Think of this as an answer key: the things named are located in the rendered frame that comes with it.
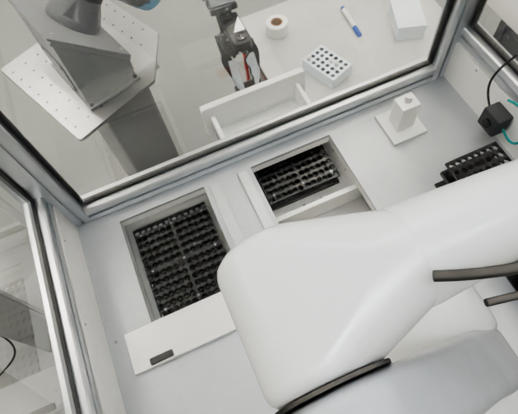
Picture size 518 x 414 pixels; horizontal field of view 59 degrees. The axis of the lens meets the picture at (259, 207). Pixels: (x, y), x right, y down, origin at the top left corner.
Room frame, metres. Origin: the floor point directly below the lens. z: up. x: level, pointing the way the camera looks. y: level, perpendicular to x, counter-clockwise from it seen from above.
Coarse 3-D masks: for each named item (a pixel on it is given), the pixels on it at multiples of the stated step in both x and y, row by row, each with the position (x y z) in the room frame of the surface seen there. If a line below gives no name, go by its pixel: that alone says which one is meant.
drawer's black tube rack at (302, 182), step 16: (288, 160) 0.58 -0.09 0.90; (304, 160) 0.57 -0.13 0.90; (320, 160) 0.57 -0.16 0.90; (256, 176) 0.57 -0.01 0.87; (272, 176) 0.55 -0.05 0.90; (288, 176) 0.54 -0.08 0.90; (304, 176) 0.53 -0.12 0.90; (320, 176) 0.52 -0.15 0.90; (336, 176) 0.52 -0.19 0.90; (272, 192) 0.50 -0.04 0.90; (288, 192) 0.52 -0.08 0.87; (304, 192) 0.50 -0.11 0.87; (272, 208) 0.48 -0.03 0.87
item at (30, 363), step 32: (0, 192) 0.43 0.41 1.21; (0, 224) 0.36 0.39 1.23; (32, 224) 0.41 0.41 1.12; (0, 256) 0.30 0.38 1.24; (32, 256) 0.34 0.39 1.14; (0, 288) 0.24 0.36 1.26; (32, 288) 0.27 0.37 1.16; (0, 320) 0.19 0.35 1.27; (32, 320) 0.21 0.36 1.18; (0, 352) 0.15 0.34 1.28; (32, 352) 0.16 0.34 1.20; (64, 352) 0.18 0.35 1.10; (0, 384) 0.11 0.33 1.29; (32, 384) 0.12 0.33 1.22; (64, 384) 0.13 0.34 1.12
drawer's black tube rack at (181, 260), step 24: (192, 216) 0.48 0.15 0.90; (144, 240) 0.45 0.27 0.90; (168, 240) 0.43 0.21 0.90; (192, 240) 0.42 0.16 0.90; (216, 240) 0.42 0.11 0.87; (144, 264) 0.39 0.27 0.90; (168, 264) 0.38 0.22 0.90; (192, 264) 0.37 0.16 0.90; (216, 264) 0.35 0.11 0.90; (168, 288) 0.33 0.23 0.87; (192, 288) 0.31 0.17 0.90; (216, 288) 0.30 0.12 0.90; (168, 312) 0.27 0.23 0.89
